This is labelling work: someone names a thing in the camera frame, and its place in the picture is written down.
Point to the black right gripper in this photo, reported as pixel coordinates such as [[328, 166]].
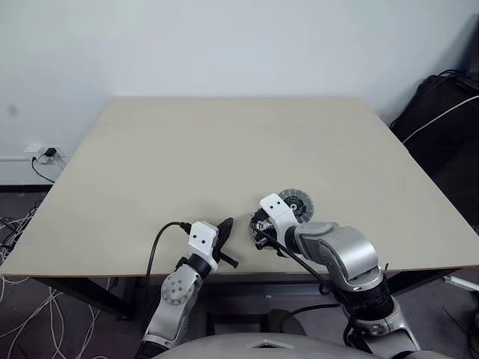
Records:
[[272, 235]]

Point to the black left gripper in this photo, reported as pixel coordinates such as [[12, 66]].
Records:
[[224, 254]]

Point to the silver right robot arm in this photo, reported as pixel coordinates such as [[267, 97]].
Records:
[[344, 254]]

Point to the grey tape roll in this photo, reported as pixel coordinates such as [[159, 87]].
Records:
[[301, 207]]

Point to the grey rounded robot part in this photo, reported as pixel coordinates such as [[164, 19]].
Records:
[[286, 321]]

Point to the grey robot torso shell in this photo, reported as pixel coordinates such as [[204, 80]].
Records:
[[262, 346]]

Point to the black metal table leg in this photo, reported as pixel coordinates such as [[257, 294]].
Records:
[[90, 297]]

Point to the black plug adapter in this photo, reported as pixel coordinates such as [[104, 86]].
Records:
[[49, 152]]

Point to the black bag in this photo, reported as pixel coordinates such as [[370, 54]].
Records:
[[438, 131]]

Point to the white bar on floor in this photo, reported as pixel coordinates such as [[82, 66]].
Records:
[[462, 283]]

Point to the dark upright panel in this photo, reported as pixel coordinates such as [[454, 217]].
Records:
[[473, 45]]

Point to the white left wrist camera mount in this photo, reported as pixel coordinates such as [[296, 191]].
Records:
[[202, 239]]

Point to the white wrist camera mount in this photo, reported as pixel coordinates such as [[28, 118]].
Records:
[[202, 239], [278, 213]]

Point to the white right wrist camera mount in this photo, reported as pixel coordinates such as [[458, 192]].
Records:
[[278, 213]]

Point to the white wall power socket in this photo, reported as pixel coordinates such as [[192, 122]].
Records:
[[35, 149]]

